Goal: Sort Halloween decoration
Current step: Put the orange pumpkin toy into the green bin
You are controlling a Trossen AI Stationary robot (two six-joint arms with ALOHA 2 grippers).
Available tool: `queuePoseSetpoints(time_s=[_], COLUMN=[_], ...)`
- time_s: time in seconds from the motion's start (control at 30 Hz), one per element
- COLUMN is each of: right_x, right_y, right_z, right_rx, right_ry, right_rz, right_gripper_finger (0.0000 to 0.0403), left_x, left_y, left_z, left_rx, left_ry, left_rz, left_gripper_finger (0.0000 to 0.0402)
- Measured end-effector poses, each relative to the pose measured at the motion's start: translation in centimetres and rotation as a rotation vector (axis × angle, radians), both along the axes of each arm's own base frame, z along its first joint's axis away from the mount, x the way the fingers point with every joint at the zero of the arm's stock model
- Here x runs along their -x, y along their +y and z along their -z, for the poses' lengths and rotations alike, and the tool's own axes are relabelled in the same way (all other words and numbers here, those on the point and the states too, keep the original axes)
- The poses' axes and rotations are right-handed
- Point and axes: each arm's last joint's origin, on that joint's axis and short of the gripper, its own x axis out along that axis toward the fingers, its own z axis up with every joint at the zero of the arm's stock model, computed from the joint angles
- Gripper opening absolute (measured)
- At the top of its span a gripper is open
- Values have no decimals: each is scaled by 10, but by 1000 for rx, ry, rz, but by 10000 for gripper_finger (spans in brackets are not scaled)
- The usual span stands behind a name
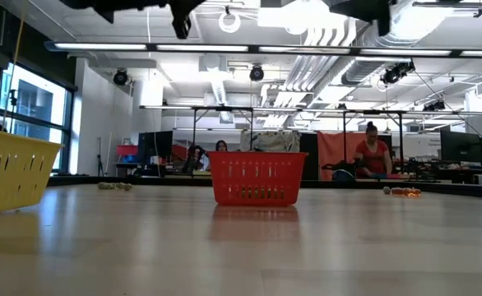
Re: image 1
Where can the dark rounded chair back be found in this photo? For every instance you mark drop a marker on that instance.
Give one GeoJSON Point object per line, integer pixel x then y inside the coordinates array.
{"type": "Point", "coordinates": [344, 176]}

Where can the black aluminium table frame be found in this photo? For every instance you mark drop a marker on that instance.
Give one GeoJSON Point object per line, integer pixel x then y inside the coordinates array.
{"type": "Point", "coordinates": [175, 181]}

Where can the orange curtain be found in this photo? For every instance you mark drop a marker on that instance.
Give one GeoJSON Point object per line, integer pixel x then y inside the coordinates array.
{"type": "Point", "coordinates": [333, 150]}

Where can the person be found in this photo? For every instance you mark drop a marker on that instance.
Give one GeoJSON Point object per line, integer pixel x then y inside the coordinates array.
{"type": "Point", "coordinates": [221, 146]}
{"type": "Point", "coordinates": [373, 154]}

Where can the thin black tripod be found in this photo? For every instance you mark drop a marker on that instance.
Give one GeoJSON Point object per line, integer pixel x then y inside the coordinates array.
{"type": "Point", "coordinates": [100, 167]}

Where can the black metal station frame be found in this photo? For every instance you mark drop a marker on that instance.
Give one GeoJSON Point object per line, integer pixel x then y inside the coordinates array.
{"type": "Point", "coordinates": [222, 108]}
{"type": "Point", "coordinates": [401, 140]}

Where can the beige crumpled cloth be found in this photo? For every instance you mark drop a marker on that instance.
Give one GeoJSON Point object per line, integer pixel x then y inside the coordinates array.
{"type": "Point", "coordinates": [272, 141]}

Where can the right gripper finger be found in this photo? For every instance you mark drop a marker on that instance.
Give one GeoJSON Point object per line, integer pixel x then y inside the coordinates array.
{"type": "Point", "coordinates": [360, 8]}

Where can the red storage bin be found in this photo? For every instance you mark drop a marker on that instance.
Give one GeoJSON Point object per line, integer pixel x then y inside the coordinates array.
{"type": "Point", "coordinates": [126, 150]}

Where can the silver ventilation duct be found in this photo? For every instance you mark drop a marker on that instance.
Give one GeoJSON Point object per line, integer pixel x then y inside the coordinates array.
{"type": "Point", "coordinates": [364, 70]}

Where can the yellow plastic basket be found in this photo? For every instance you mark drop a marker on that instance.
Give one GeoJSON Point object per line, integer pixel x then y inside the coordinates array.
{"type": "Point", "coordinates": [2, 144]}

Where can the red plastic basket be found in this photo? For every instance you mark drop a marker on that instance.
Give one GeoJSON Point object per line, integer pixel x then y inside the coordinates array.
{"type": "Point", "coordinates": [257, 156]}

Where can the black hanging camera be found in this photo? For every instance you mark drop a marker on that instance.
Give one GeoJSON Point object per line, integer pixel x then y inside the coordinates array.
{"type": "Point", "coordinates": [391, 75]}
{"type": "Point", "coordinates": [120, 78]}
{"type": "Point", "coordinates": [434, 106]}
{"type": "Point", "coordinates": [256, 74]}

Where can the black overhead light bar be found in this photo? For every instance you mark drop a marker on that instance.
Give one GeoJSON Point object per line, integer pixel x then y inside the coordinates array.
{"type": "Point", "coordinates": [253, 49]}

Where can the black window frame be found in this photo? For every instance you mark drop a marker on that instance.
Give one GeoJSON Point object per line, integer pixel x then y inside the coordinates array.
{"type": "Point", "coordinates": [67, 135]}

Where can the white cup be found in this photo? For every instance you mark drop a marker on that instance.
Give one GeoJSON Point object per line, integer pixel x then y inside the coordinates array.
{"type": "Point", "coordinates": [481, 179]}

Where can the black partition panel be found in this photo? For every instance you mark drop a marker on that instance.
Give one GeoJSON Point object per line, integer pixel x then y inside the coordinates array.
{"type": "Point", "coordinates": [309, 156]}

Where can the black ceiling track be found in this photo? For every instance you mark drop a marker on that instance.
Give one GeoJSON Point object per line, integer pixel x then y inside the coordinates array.
{"type": "Point", "coordinates": [478, 12]}

